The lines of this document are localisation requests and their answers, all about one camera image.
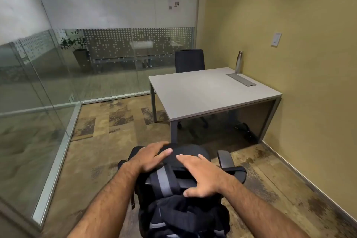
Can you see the white wall switch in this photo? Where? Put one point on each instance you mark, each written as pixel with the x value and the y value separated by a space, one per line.
pixel 276 39

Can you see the black office chair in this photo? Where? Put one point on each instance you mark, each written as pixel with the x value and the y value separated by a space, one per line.
pixel 189 60

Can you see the steel water bottle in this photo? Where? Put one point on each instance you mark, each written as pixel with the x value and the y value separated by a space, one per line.
pixel 239 63

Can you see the potted green plant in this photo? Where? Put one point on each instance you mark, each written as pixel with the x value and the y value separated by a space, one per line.
pixel 81 56

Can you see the person's right hand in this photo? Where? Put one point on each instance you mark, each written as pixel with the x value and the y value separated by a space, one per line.
pixel 207 179

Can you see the person's left hand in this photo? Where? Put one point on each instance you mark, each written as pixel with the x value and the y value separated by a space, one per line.
pixel 147 158

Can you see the person's right forearm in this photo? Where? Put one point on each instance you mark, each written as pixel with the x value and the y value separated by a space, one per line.
pixel 256 212

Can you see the person's left forearm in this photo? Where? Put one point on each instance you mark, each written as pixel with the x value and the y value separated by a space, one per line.
pixel 108 204

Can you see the black grey-striped backpack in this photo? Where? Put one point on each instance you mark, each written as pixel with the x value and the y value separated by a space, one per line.
pixel 181 215

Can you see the black chair with armrests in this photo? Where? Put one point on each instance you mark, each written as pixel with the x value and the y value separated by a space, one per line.
pixel 226 160

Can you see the white table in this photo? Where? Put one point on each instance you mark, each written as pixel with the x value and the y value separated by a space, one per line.
pixel 206 92

